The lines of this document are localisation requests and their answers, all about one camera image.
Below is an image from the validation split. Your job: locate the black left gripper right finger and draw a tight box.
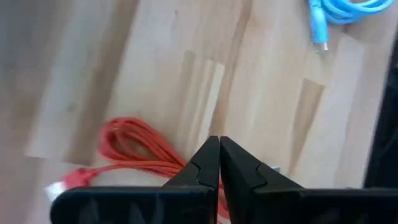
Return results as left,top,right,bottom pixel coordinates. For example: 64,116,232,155
219,136,398,224

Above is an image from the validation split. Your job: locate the red USB cable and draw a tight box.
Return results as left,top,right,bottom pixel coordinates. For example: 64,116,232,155
45,116,231,224

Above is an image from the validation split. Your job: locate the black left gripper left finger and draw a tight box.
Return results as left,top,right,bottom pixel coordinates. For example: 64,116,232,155
50,135,221,224

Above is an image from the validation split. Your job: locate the light blue cable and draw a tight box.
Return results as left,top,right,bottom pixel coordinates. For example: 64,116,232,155
307,0,397,52

